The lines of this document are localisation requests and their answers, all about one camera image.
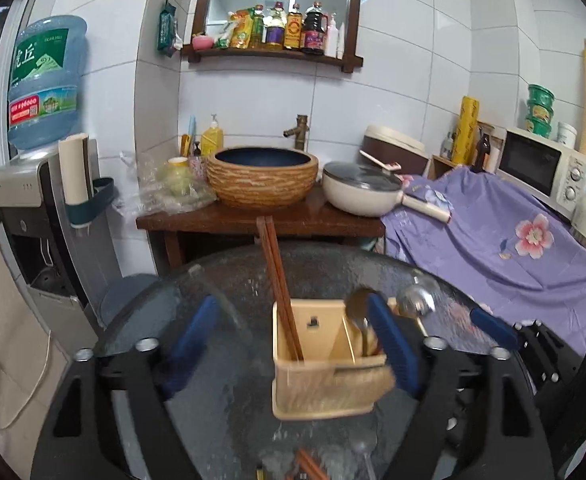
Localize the bronze faucet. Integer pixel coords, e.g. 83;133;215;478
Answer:
283;114;310;151

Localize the white pump bottle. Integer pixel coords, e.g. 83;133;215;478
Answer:
324;12;339;57

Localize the wooden washstand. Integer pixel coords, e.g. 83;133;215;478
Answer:
136;185;386;271

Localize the wooden box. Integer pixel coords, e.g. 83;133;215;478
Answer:
429;154;456;181

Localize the brown glass bottle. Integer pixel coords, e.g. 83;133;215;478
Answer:
473;127;491;172

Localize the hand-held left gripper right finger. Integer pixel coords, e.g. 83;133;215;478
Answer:
368;292;556;480

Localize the beige perforated utensil holder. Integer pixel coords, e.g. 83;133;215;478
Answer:
272;299;396;420

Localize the yellow soap pump bottle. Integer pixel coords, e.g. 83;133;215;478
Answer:
200;112;225;157

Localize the dark soy sauce bottle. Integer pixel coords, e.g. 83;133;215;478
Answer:
300;1;328;56

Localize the purple floral cloth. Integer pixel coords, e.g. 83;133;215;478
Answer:
380;166;586;356

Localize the teal wall holder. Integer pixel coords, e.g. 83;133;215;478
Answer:
64;176;116;228

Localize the green glass bottle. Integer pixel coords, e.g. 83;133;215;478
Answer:
250;5;266;50

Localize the orange label bottle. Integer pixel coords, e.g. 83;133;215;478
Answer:
284;3;304;51

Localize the white rice paddle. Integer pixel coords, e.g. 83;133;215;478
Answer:
360;150;403;171

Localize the wooden framed mirror shelf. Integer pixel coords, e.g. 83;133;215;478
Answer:
180;0;371;75

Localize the purple label bottle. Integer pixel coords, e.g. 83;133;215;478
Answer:
264;1;288;51

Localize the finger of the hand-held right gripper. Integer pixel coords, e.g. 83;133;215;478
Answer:
469;307;567;397

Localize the yellow green pouch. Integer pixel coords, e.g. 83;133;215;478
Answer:
215;8;255;51

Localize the grey water dispenser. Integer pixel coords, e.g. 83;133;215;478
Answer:
0;152;124;341

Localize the brown white rice cooker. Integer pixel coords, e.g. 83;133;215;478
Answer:
360;125;429;176

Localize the cream pan with lid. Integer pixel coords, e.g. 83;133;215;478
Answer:
321;161;452;224

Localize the white microwave oven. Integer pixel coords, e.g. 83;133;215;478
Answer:
497;127;586;203

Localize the green hanging packet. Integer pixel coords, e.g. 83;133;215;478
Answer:
157;0;179;58

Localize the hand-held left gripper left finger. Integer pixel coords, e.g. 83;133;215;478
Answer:
30;295;221;480

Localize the clear plastic bag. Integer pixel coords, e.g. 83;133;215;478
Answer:
120;150;219;216

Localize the blue water jug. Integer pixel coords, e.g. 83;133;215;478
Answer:
7;14;89;151

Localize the yellow wrap roll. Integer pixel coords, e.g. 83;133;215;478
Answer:
454;96;480;165

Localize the metal spoon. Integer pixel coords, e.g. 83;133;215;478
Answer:
395;284;438;338
345;287;380;361

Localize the woven pattern wash basin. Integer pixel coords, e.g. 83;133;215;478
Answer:
205;146;320;209

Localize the beige hanging cloth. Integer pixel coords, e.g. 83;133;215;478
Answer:
0;180;69;466

